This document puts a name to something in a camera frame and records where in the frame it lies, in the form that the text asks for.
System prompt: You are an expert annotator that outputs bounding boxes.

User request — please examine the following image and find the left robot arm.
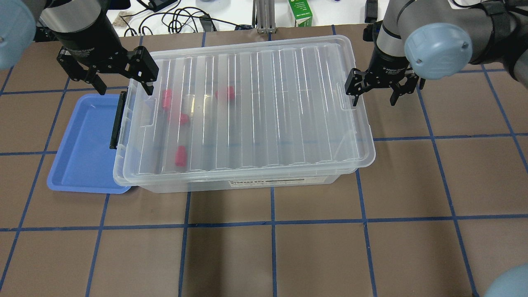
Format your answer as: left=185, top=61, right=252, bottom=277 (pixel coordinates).
left=0, top=0, right=159, bottom=95

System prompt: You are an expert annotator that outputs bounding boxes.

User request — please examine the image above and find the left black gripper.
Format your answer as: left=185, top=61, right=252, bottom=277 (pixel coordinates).
left=57, top=21, right=160, bottom=96

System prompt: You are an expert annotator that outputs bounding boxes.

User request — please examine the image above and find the aluminium frame post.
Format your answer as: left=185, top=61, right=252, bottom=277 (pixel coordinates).
left=252, top=0, right=276, bottom=34

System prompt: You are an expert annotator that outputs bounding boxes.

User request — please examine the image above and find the red block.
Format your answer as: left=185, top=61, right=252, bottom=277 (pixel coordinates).
left=174, top=145, right=187, bottom=168
left=161, top=90, right=173, bottom=111
left=215, top=86, right=236, bottom=102
left=167, top=113, right=190, bottom=126

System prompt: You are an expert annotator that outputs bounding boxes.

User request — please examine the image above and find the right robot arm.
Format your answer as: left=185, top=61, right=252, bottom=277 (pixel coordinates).
left=351, top=0, right=527, bottom=297

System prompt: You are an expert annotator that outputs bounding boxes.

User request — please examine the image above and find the clear plastic storage box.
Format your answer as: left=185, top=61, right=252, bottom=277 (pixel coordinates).
left=124, top=41, right=359, bottom=193

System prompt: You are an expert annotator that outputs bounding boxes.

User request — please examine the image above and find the black box latch handle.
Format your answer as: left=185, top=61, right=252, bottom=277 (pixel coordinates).
left=109, top=91, right=128, bottom=150

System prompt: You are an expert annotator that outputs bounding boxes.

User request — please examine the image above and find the black power adapter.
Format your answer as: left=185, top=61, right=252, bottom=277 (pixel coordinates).
left=147, top=0, right=179, bottom=12

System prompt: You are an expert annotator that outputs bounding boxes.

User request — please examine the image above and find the blue plastic tray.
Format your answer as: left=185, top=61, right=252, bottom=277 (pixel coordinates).
left=47, top=94, right=130, bottom=194

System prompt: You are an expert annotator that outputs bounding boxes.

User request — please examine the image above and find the green white carton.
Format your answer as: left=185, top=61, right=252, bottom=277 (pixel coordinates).
left=287, top=0, right=314, bottom=28

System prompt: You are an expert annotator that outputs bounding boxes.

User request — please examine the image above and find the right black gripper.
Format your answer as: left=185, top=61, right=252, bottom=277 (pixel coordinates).
left=345, top=45, right=425, bottom=107

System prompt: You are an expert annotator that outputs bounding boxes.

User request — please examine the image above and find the black cable bundle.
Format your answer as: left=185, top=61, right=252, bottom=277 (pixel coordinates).
left=124, top=6, right=248, bottom=37

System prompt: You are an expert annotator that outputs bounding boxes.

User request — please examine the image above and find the clear plastic box lid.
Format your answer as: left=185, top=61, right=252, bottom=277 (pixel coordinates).
left=113, top=35, right=377, bottom=186

